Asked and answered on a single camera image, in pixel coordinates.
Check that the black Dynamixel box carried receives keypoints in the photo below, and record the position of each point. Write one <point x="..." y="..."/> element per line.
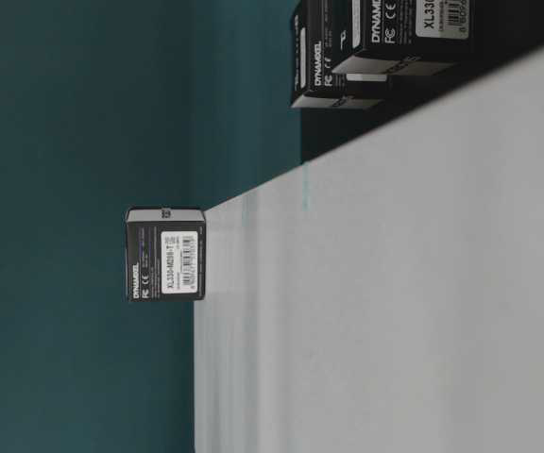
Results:
<point x="315" y="85"/>

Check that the black Dynamixel box on white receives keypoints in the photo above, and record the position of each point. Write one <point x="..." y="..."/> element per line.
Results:
<point x="166" y="255"/>

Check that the white base sheet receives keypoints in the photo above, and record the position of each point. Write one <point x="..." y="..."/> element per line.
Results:
<point x="389" y="295"/>

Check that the black base sheet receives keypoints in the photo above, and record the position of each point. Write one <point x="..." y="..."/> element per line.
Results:
<point x="504" y="31"/>

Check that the black Dynamixel box nearest camera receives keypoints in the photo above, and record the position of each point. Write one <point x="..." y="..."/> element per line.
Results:
<point x="401" y="37"/>

